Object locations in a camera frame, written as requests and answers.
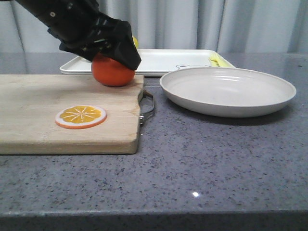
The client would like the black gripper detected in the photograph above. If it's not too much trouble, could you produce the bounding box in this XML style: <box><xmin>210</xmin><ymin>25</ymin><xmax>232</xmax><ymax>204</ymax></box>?
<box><xmin>17</xmin><ymin>0</ymin><xmax>141</xmax><ymax>71</ymax></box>

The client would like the orange mandarin fruit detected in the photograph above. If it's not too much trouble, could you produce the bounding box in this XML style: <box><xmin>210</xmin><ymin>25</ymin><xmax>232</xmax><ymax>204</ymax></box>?
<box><xmin>91</xmin><ymin>53</ymin><xmax>135</xmax><ymax>87</ymax></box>

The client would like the beige round plate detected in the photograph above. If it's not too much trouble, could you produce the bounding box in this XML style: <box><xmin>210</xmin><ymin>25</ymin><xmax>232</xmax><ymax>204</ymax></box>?
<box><xmin>160</xmin><ymin>67</ymin><xmax>296</xmax><ymax>118</ymax></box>

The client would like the white bear-print tray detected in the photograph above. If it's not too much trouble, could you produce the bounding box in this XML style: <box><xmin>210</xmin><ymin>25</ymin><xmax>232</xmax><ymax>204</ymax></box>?
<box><xmin>60</xmin><ymin>49</ymin><xmax>235</xmax><ymax>77</ymax></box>

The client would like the yellow lemon right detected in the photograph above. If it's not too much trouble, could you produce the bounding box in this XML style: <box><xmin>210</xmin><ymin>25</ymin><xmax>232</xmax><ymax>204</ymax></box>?
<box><xmin>132</xmin><ymin>36</ymin><xmax>139</xmax><ymax>49</ymax></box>

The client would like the orange slice coaster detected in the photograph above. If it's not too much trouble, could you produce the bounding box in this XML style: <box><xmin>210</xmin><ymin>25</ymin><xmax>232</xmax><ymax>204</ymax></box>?
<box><xmin>55</xmin><ymin>105</ymin><xmax>107</xmax><ymax>129</ymax></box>

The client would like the wooden cutting board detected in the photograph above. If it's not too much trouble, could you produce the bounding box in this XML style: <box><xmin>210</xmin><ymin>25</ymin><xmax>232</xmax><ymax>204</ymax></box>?
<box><xmin>0</xmin><ymin>74</ymin><xmax>144</xmax><ymax>154</ymax></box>

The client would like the pale yellow plastic fork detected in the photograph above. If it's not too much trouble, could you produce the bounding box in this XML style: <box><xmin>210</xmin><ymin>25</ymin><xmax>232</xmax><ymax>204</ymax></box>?
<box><xmin>208</xmin><ymin>53</ymin><xmax>221</xmax><ymax>67</ymax></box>

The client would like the pale yellow plastic knife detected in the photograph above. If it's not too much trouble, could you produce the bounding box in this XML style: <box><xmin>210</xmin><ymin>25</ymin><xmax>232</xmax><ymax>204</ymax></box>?
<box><xmin>216</xmin><ymin>53</ymin><xmax>235</xmax><ymax>68</ymax></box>

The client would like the grey curtain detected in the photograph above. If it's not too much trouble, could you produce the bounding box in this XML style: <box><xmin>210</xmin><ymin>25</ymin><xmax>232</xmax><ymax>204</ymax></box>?
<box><xmin>0</xmin><ymin>0</ymin><xmax>308</xmax><ymax>54</ymax></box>

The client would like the metal cutting board handle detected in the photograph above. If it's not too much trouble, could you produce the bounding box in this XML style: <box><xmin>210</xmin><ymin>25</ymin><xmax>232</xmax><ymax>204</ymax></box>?
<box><xmin>139</xmin><ymin>90</ymin><xmax>155</xmax><ymax>125</ymax></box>

